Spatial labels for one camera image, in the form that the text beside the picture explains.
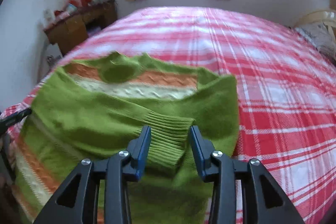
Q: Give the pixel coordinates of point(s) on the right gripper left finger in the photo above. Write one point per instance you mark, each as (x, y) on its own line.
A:
(76, 199)

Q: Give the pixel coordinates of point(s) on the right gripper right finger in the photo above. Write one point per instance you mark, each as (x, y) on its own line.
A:
(264, 201)

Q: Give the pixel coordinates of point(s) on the green orange striped knit sweater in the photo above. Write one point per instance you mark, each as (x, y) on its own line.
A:
(94, 108)

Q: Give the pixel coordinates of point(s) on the white printed paper bag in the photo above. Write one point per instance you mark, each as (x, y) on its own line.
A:
(52, 55)

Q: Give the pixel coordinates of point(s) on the dark wooden desk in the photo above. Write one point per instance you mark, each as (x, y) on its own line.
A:
(74, 29)

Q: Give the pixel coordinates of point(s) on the red pink plaid bedspread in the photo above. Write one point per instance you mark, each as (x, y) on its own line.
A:
(285, 89)

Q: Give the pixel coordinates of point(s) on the grey patterned pillow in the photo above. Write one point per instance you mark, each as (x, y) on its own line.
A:
(318, 35)

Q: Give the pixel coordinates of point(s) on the beige wooden headboard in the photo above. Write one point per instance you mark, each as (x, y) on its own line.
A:
(327, 17)

